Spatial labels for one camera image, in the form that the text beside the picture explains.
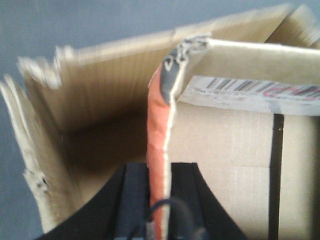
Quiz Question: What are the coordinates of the red printed cardboard box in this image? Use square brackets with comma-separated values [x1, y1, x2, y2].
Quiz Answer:
[147, 36, 320, 240]

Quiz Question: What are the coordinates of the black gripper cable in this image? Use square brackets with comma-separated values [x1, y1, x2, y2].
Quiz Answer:
[127, 197, 208, 240]

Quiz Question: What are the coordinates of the black strap on box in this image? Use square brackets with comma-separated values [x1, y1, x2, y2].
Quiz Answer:
[267, 112, 286, 240]

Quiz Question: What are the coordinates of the white barcode shipping label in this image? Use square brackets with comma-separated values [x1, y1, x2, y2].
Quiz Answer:
[178, 75, 320, 116]

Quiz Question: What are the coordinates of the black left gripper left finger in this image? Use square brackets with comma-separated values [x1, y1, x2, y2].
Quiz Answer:
[39, 162, 150, 240]

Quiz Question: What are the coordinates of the large plain brown cardboard box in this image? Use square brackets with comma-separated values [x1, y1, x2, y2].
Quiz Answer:
[0, 4, 320, 232]

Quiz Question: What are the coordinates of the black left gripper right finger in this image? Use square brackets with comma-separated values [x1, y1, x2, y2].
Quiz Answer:
[171, 162, 247, 240]

